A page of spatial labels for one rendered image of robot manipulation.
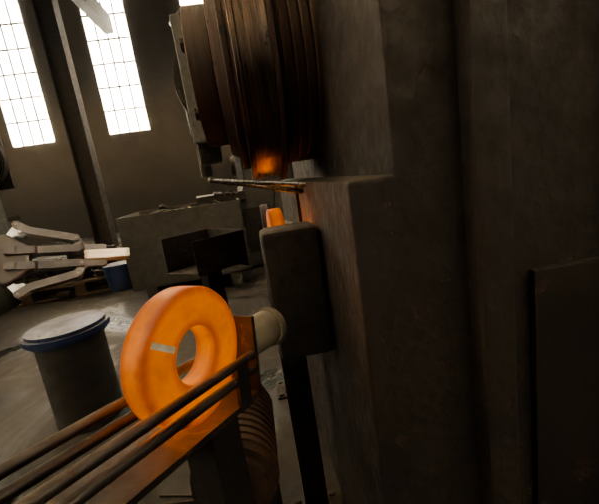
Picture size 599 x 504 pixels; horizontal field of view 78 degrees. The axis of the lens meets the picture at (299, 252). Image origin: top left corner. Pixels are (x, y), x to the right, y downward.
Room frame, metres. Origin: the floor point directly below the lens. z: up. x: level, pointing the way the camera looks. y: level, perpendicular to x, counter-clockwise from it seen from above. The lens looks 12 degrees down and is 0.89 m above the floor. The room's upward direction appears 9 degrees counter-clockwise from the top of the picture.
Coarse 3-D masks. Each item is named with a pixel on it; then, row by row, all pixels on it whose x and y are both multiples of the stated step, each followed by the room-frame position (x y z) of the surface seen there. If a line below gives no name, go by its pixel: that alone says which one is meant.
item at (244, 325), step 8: (240, 320) 0.46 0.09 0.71; (248, 320) 0.45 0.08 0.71; (240, 328) 0.46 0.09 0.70; (248, 328) 0.45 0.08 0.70; (240, 336) 0.46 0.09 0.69; (248, 336) 0.45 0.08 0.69; (240, 344) 0.46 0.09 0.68; (248, 344) 0.45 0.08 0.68; (256, 344) 0.45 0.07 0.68; (240, 352) 0.46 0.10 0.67; (256, 352) 0.45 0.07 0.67; (256, 360) 0.45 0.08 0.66; (232, 376) 0.47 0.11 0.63; (256, 376) 0.45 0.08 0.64; (256, 384) 0.45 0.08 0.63
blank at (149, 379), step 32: (192, 288) 0.40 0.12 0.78; (160, 320) 0.36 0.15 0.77; (192, 320) 0.39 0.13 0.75; (224, 320) 0.44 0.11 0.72; (128, 352) 0.34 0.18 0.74; (160, 352) 0.35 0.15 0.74; (224, 352) 0.43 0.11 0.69; (128, 384) 0.33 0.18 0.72; (160, 384) 0.34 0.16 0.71; (192, 384) 0.38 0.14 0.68
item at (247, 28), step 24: (240, 0) 0.68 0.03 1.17; (240, 24) 0.67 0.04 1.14; (264, 24) 0.67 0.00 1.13; (240, 48) 0.67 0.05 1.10; (264, 48) 0.67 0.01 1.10; (240, 72) 0.66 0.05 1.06; (264, 72) 0.68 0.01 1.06; (240, 96) 0.68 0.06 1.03; (264, 96) 0.69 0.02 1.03; (264, 120) 0.71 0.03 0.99; (264, 144) 0.74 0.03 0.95; (264, 168) 0.81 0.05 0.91
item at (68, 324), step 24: (96, 312) 1.55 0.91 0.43; (24, 336) 1.38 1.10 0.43; (48, 336) 1.33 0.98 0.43; (72, 336) 1.34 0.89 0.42; (96, 336) 1.44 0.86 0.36; (48, 360) 1.34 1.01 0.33; (72, 360) 1.35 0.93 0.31; (96, 360) 1.41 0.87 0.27; (48, 384) 1.35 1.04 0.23; (72, 384) 1.34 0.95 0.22; (96, 384) 1.39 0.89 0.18; (72, 408) 1.34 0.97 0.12; (96, 408) 1.37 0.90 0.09
